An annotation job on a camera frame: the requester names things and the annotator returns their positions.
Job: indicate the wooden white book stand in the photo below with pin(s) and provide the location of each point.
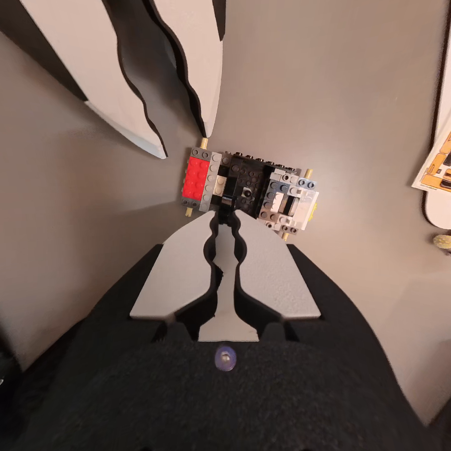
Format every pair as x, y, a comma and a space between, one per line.
440, 211

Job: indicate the grey desk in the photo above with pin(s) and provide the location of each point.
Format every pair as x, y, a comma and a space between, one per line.
334, 88

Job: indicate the orange sticker sheet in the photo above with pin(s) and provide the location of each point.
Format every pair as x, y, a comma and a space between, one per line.
437, 169

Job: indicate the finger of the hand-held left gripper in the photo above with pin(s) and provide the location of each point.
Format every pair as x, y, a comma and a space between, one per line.
88, 63
201, 53

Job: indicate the toy brick car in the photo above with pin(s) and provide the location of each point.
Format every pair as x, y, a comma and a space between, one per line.
243, 183

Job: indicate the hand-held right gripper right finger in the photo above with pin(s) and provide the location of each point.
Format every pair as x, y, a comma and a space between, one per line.
274, 274

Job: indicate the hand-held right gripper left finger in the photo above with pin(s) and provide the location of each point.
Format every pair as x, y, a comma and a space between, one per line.
176, 271

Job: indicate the beige round toy piece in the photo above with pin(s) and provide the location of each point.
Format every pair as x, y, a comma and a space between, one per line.
443, 241

